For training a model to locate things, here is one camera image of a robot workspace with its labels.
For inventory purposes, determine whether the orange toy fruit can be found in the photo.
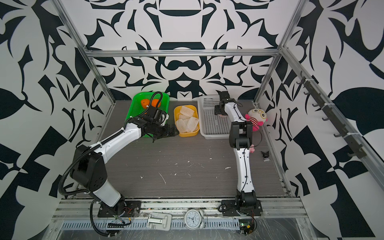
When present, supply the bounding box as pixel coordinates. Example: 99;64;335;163
141;99;151;109

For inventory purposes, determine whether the netted orange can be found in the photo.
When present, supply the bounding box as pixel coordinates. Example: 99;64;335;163
151;99;161;108

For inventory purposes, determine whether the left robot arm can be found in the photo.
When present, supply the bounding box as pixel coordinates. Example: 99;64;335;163
69;107;179;208

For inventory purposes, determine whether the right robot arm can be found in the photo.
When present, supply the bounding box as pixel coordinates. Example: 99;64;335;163
215;91;258;215

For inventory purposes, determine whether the yellow plastic tray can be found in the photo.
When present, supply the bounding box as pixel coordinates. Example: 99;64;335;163
174;105;200;138

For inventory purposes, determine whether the white perforated plastic basket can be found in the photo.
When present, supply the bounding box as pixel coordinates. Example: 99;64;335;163
198;95;233;140

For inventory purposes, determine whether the green plastic basket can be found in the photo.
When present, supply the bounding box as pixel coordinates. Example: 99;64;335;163
124;92;168;141

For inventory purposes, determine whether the pink white plush toy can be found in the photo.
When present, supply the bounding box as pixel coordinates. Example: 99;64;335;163
245;109;268;132

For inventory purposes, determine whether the small black toy figure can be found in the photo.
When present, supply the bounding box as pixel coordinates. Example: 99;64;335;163
261;151;270;162

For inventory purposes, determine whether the white analog clock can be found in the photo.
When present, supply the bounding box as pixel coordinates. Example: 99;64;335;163
184;209;205;231

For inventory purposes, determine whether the small green circuit board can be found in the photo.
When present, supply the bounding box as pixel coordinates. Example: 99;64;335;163
239;219;257;236

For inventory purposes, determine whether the left black corrugated cable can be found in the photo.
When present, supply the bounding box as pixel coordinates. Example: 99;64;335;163
57;91;164;238

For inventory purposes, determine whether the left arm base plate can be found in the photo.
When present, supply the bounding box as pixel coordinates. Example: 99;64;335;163
98;201;142;218

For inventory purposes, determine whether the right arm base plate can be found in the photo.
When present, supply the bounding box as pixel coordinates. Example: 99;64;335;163
218;200;263;217

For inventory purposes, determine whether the black hook rail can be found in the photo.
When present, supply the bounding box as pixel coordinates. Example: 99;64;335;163
298;73;367;159

